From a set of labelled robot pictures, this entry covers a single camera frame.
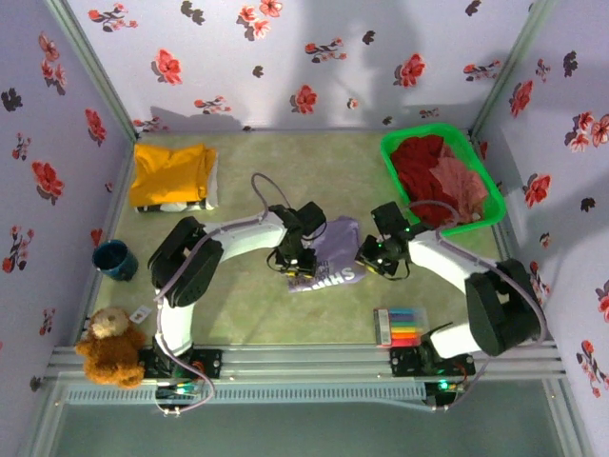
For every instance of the lavender printed t-shirt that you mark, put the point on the lavender printed t-shirt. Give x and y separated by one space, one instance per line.
338 247

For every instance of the pack of coloured markers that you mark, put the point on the pack of coloured markers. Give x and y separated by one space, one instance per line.
402 328

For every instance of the red t-shirt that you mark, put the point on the red t-shirt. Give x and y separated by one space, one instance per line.
414 162

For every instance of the green plastic basket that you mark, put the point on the green plastic basket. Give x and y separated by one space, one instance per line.
428 128

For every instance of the orange folded t-shirt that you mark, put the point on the orange folded t-shirt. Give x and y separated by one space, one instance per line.
166 176

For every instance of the small circuit board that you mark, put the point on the small circuit board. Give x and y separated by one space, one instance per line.
180 390
445 388

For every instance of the small white card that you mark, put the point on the small white card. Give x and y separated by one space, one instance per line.
141 313

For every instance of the dark blue mug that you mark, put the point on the dark blue mug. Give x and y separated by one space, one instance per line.
114 262

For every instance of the brown teddy bear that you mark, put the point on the brown teddy bear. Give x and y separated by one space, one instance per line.
111 347

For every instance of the aluminium corner post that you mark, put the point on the aluminium corner post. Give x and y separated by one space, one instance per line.
514 62
90 71

